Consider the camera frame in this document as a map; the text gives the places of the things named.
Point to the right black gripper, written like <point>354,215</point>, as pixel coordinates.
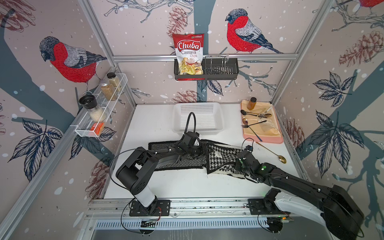
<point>237,164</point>

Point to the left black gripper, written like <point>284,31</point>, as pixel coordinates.
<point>203,150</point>

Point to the black white houndstooth scarf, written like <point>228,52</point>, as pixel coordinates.
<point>218,159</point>

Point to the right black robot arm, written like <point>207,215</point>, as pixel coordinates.
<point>331,207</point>

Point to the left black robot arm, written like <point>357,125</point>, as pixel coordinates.
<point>136,171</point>

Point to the white perforated plastic basket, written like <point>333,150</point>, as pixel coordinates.
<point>205,118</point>

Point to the gold spoon on table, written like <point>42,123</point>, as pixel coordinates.
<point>281,158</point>

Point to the pink plastic tray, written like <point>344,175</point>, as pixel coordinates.
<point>272,140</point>

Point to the copper spoon on tray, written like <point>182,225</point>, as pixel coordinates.
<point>252,130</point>

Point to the beige cutting board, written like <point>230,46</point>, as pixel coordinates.
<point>270,128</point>

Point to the black spoon on tray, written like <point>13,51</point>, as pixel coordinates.
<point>244,113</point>

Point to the iridescent spoon on tray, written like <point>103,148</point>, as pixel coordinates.
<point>264,115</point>

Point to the amber bottle on tray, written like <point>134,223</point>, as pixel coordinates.
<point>252,103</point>

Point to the small orange box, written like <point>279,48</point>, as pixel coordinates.
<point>97,128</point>

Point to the black lid spice jar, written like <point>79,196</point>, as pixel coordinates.
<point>96,113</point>

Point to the brown spice jar middle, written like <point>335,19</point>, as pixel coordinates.
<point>109,91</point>

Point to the red cassava chips bag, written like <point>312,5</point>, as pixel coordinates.
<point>189,52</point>

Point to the tan spice jar rear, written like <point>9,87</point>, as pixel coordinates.
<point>115,81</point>

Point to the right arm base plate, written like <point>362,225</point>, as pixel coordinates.
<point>261,206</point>

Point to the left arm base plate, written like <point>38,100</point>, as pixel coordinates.
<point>158,208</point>

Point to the black wire wall rack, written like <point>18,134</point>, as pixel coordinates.
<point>213,69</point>

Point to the clear acrylic wall shelf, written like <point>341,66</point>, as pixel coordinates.
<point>83,128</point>

